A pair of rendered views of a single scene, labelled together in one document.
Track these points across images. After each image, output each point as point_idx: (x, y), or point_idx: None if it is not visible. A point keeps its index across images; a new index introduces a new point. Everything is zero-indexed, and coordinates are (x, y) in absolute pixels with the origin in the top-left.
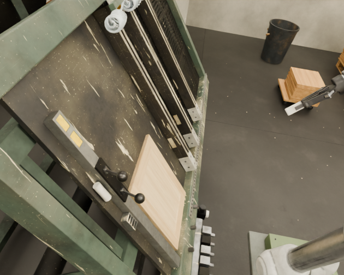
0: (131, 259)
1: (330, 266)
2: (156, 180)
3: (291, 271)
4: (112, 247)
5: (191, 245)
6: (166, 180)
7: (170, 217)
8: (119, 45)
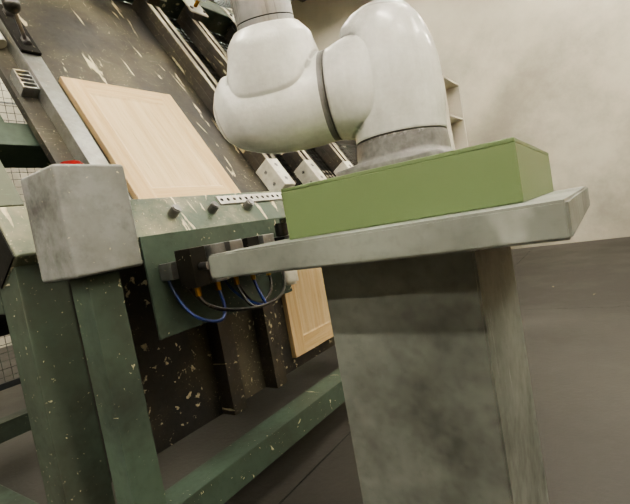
0: (8, 135)
1: (365, 14)
2: (149, 123)
3: (234, 34)
4: None
5: (192, 224)
6: (185, 146)
7: (157, 171)
8: (155, 25)
